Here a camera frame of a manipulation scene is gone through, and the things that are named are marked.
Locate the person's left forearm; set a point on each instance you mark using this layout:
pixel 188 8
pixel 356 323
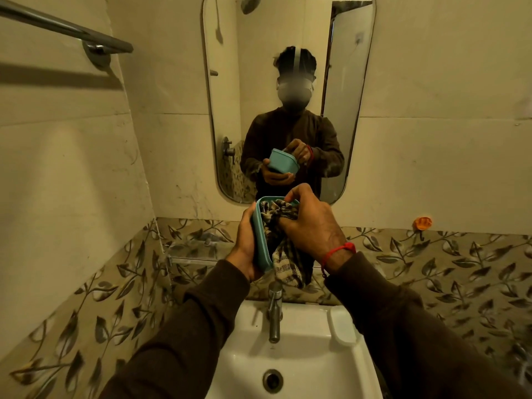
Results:
pixel 187 336

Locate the checkered cloth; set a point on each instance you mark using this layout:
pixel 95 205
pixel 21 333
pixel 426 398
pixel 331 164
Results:
pixel 286 261

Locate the person's left thumb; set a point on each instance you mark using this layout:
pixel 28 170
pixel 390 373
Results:
pixel 251 220

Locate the wall mirror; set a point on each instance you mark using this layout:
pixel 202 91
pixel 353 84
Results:
pixel 257 70

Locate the person's left hand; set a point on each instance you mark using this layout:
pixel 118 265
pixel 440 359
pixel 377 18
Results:
pixel 243 253

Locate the person's right hand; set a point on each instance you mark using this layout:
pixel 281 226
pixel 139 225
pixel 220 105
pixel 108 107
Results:
pixel 316 232

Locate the metal sink drain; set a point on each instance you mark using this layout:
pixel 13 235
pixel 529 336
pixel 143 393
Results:
pixel 273 381

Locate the teal plastic container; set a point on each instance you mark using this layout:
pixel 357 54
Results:
pixel 261 240

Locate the chrome faucet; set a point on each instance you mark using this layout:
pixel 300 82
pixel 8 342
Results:
pixel 274 311

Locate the person's right thumb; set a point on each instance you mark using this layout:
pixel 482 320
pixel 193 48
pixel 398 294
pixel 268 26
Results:
pixel 304 194

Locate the person's right forearm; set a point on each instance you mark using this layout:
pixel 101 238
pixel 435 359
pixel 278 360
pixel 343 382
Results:
pixel 415 340

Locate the white ceramic sink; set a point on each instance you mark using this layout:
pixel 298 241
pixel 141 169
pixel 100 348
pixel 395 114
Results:
pixel 307 361

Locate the chrome towel bar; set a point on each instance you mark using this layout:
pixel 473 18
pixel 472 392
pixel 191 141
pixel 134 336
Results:
pixel 54 25

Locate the orange wall hook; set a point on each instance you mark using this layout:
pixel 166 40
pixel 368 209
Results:
pixel 422 223

